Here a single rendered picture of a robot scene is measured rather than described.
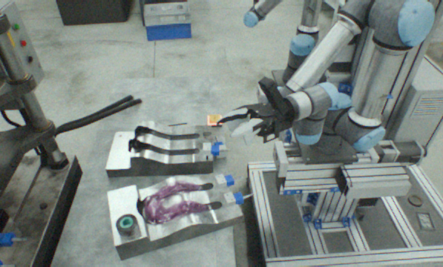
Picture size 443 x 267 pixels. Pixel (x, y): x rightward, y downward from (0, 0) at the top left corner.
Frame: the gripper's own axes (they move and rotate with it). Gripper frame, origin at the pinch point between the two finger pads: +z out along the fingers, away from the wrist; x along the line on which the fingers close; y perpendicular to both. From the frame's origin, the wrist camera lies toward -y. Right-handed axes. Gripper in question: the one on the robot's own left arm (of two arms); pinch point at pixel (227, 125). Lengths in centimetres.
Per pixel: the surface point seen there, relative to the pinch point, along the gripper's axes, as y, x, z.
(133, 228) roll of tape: 48, 26, 27
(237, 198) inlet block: 56, 25, -16
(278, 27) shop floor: 103, 322, -269
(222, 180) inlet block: 53, 35, -15
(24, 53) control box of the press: 4, 115, 43
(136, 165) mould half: 50, 63, 15
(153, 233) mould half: 55, 26, 21
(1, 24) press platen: -17, 79, 44
